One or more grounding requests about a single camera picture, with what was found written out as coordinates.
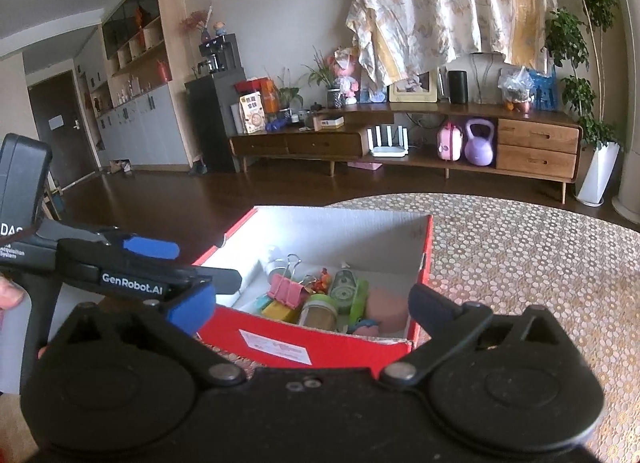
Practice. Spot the pink pig figurine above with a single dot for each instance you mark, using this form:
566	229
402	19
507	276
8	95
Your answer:
365	328

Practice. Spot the pink binder clip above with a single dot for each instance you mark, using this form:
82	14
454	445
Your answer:
287	290

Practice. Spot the tall potted tree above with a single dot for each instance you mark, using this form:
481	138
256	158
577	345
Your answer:
575	43

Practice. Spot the pink doll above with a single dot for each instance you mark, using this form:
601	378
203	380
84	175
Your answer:
347	75

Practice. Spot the white router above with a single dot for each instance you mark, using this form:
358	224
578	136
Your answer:
387	150

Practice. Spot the flat pink box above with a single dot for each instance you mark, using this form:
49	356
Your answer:
365	165

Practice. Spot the small yellow box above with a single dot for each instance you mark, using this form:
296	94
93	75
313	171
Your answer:
280	312

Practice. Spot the green tube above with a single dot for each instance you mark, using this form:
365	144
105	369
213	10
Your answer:
359	300

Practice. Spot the pair of shoes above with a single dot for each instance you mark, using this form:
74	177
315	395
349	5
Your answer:
120	168

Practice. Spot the wood and grey wall cabinet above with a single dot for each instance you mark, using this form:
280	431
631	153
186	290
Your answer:
145	128

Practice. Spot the black speaker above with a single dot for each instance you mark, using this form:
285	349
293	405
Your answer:
457	88

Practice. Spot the flat white box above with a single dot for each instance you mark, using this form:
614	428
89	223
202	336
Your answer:
328	123

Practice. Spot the picture frame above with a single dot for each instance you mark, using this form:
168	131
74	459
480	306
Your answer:
412	90

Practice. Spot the pink toy suitcase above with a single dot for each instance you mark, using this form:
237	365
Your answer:
449	143

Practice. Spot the orange box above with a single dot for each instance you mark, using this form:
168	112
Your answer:
270	93

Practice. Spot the pink heart-shaped box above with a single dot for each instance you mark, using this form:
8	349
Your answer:
387	310

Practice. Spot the green-lidded toothpick jar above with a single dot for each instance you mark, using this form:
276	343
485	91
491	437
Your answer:
317	315

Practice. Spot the white planter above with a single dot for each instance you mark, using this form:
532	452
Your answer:
599	173

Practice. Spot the small orange toy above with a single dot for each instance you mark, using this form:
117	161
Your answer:
322	283

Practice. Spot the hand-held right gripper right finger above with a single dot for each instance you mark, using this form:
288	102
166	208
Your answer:
432	308

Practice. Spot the person's left hand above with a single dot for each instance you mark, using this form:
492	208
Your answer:
10	295

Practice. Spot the purple kettlebell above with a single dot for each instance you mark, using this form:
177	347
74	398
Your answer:
479	150

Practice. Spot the wooden TV cabinet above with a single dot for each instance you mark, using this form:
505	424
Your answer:
535	148

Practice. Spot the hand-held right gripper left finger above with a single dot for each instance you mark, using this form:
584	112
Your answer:
192	310

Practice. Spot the blue toy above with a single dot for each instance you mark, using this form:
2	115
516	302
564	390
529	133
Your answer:
278	125

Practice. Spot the dark wooden door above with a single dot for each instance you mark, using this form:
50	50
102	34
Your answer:
60	133

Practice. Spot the clear plastic bag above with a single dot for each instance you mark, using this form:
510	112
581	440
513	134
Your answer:
515	85

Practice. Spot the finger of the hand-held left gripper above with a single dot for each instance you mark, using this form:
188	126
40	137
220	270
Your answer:
150	247
220	280

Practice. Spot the black coffee machine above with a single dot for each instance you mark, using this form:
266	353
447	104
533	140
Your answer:
220	55

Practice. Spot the dried flower vase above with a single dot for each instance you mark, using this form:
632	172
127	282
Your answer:
200	23

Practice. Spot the floral hanging cloth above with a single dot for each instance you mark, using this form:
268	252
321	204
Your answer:
450	3

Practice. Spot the small leafy potted plant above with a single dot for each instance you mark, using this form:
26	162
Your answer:
289	95

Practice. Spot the black mini fridge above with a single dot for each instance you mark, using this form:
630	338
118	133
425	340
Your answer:
210	128

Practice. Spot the white standing air conditioner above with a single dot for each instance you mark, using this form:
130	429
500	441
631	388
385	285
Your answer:
631	143

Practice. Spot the red cardboard box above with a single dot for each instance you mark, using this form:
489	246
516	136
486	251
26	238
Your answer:
325	343

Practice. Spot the printed snack box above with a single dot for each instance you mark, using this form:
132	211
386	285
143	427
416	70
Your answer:
252	115

